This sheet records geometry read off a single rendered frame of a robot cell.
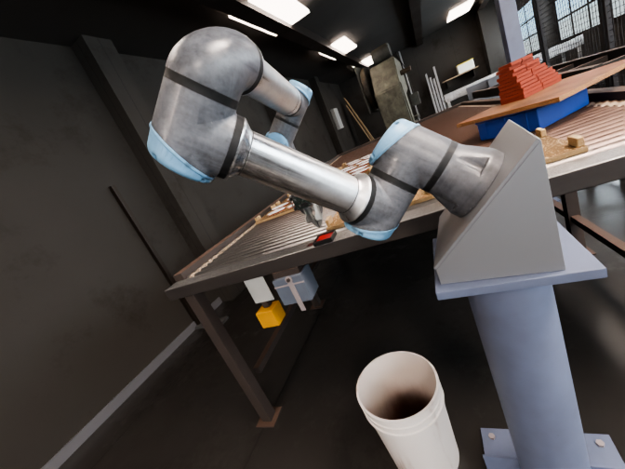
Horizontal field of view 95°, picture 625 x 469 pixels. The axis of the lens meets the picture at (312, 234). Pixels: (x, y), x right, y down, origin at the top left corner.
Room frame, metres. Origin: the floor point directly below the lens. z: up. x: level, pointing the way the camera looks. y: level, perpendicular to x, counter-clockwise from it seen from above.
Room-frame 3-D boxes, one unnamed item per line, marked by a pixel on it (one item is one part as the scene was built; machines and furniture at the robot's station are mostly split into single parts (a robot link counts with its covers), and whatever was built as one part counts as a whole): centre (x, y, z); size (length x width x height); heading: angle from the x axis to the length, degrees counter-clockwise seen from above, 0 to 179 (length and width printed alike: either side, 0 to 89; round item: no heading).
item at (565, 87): (1.34, -1.24, 1.03); 0.50 x 0.50 x 0.02; 11
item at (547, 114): (1.33, -1.17, 0.97); 0.31 x 0.31 x 0.10; 11
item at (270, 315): (1.16, 0.31, 0.74); 0.09 x 0.08 x 0.24; 66
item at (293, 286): (1.09, 0.15, 0.77); 0.14 x 0.11 x 0.18; 66
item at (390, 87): (7.94, -3.42, 1.38); 1.45 x 1.24 x 2.76; 153
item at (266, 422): (1.33, 0.64, 0.43); 0.12 x 0.12 x 0.85; 66
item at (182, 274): (3.24, -0.13, 0.90); 4.04 x 0.06 x 0.10; 156
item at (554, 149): (0.99, -0.70, 0.93); 0.41 x 0.35 x 0.02; 64
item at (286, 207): (2.07, 0.07, 0.94); 0.41 x 0.35 x 0.04; 65
